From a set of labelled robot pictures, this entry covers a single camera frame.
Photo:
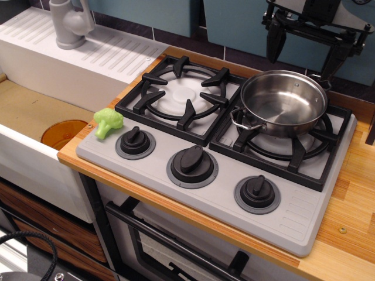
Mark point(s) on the white toy sink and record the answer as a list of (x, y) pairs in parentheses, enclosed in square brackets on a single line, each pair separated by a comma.
[(42, 84)]

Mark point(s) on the black middle stove knob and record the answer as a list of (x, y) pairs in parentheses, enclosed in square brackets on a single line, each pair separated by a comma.
[(192, 168)]

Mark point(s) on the green plastic broccoli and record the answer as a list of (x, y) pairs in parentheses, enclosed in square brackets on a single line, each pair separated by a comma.
[(106, 120)]

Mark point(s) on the black right burner grate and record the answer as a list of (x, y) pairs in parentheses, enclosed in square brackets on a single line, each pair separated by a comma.
[(312, 160)]

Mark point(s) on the stainless steel pot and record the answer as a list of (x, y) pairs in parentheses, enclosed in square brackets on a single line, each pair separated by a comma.
[(280, 103)]

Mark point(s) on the black left stove knob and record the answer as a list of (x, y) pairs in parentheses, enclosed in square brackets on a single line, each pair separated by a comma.
[(135, 144)]

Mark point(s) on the black left burner grate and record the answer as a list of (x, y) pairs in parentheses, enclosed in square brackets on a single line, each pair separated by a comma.
[(179, 100)]

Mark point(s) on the grey toy faucet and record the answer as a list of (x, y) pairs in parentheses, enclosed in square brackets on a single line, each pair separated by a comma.
[(71, 26)]

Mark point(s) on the grey toy stove top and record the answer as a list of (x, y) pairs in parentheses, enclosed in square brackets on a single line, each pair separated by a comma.
[(293, 226)]

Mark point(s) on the toy oven door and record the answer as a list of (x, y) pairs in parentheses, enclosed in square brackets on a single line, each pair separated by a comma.
[(165, 248)]

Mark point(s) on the wooden drawer front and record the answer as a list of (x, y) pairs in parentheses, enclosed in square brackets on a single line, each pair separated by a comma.
[(76, 241)]

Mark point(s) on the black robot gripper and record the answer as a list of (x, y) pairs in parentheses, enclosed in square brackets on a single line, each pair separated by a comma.
[(326, 22)]

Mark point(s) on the black right stove knob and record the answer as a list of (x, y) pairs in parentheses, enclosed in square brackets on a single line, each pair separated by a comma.
[(257, 195)]

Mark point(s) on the orange sink drain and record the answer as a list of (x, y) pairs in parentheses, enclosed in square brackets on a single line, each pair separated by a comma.
[(59, 134)]

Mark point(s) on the black oven door handle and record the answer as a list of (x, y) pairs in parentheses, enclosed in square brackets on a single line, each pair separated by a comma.
[(139, 226)]

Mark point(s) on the black burner grate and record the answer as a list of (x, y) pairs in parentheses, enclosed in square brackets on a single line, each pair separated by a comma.
[(179, 100), (312, 160)]

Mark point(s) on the black stove knob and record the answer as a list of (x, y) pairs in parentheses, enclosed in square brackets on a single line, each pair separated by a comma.
[(257, 195), (192, 168), (135, 144)]

